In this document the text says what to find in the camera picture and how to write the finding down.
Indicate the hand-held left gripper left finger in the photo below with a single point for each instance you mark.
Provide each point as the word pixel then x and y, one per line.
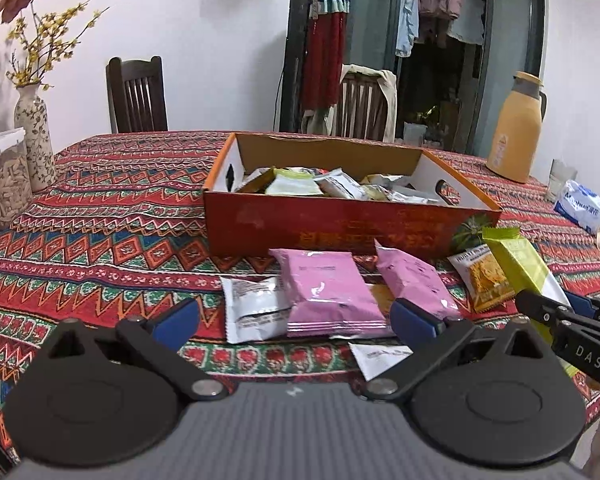
pixel 177 317

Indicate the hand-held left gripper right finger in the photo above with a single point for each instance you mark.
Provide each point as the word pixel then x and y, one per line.
pixel 412 320

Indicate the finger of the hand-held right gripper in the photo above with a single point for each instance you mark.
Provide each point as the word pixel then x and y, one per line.
pixel 545 312
pixel 580 304

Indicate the clear cookie packet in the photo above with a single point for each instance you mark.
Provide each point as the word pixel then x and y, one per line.
pixel 382 297
pixel 482 280

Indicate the pink snack packet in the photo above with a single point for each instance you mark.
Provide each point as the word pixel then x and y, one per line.
pixel 410 275
pixel 325 285

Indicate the white snack packet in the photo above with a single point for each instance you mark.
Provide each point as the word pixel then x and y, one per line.
pixel 380 360

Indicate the lime green snack packet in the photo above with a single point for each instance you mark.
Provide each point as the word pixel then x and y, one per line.
pixel 522 260

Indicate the silver snack packet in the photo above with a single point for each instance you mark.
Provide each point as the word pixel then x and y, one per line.
pixel 252 310
pixel 337 182
pixel 412 195
pixel 385 179

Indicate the orange cardboard box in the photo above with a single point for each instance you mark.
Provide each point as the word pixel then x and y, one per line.
pixel 330 225

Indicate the pale green snack packet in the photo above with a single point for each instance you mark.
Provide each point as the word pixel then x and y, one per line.
pixel 290 183

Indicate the white blue tissue pack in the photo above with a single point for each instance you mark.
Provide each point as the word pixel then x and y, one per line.
pixel 580 205

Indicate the clear drinking glass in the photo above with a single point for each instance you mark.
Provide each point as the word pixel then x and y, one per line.
pixel 560 175

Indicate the tan thermos jug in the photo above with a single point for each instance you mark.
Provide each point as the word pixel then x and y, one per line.
pixel 515 135

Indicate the potted plant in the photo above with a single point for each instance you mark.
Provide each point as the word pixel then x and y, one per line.
pixel 425 125

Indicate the wooden chair with light slats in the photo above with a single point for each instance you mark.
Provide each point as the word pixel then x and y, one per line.
pixel 362 110

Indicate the clear plastic food container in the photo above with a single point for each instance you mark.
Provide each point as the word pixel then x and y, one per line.
pixel 2 185

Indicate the dark wooden chair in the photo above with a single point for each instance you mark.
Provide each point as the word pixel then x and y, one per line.
pixel 137 100

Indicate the chair draped with cloth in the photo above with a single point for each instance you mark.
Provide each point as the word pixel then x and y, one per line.
pixel 387 95

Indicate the floral ceramic vase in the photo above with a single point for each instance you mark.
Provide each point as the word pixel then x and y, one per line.
pixel 35 140

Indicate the white hanging garment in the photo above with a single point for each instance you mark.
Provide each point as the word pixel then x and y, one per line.
pixel 467 25

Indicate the light blue hanging shirt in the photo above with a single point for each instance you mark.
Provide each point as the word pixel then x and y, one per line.
pixel 407 15

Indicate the yellow flower branches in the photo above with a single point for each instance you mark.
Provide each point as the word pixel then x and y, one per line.
pixel 40 45

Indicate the dark sliding glass door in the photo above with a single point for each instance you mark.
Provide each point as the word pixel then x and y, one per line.
pixel 375 10

